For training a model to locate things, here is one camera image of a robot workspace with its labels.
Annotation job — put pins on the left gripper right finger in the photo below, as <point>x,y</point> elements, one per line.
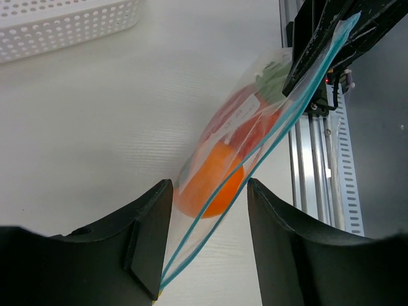
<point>303,261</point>

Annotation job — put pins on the aluminium mounting rail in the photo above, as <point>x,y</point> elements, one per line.
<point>315,158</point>

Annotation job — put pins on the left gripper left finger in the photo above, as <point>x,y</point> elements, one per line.
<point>117,260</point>

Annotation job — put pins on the orange fake persimmon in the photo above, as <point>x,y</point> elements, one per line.
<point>222,165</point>

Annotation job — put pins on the clear zip top bag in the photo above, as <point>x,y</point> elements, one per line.
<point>188,235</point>

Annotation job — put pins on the white slotted cable duct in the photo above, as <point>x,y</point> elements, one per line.
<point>349,194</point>

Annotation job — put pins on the white perforated plastic basket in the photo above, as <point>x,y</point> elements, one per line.
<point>32,27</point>

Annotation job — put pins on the red fake chili pepper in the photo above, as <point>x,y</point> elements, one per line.
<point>248,116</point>

